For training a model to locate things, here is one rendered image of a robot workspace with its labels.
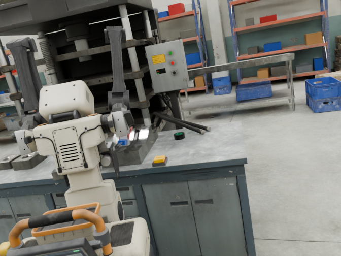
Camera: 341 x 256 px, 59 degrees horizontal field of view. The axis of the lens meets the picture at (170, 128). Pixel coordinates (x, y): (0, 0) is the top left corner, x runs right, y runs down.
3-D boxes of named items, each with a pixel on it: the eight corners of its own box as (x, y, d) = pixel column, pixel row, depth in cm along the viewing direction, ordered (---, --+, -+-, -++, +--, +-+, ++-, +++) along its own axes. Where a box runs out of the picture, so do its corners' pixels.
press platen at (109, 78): (149, 93, 244) (144, 69, 238) (12, 115, 272) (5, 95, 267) (167, 77, 322) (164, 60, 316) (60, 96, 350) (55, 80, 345)
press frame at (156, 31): (184, 172, 349) (152, 9, 300) (82, 183, 377) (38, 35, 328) (186, 167, 363) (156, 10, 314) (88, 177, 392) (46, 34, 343)
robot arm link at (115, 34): (102, 18, 145) (123, 18, 146) (105, 30, 158) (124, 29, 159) (108, 110, 142) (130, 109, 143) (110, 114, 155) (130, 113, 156)
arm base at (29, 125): (10, 135, 135) (36, 130, 135) (13, 121, 140) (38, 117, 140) (21, 146, 142) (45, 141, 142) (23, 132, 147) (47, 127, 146)
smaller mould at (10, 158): (11, 168, 223) (8, 161, 222) (-4, 170, 226) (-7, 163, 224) (25, 159, 239) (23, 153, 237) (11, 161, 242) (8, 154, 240)
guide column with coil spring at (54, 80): (83, 173, 283) (41, 31, 248) (78, 173, 285) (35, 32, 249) (86, 170, 288) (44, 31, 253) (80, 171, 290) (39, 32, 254)
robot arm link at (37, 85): (8, 42, 147) (30, 37, 147) (13, 42, 153) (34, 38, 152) (35, 125, 159) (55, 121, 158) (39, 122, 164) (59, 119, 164)
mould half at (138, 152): (141, 164, 183) (136, 143, 180) (102, 168, 189) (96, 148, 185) (158, 136, 230) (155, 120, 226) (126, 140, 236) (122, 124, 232)
